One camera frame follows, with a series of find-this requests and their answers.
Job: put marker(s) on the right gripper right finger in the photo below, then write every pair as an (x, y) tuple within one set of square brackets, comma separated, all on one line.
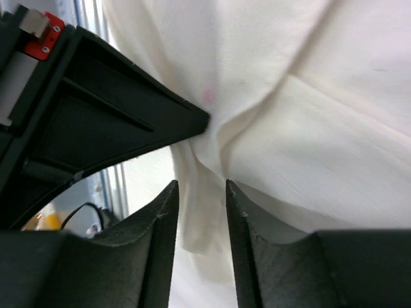
[(277, 265)]

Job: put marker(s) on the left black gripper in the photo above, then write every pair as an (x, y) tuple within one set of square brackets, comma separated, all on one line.
[(19, 57)]

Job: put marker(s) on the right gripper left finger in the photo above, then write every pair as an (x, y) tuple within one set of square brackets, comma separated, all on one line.
[(127, 265)]

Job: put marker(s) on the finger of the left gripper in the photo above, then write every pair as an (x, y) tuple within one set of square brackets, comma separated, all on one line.
[(86, 107)]

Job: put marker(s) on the white cloth napkin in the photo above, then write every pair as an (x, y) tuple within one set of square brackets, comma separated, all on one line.
[(310, 116)]

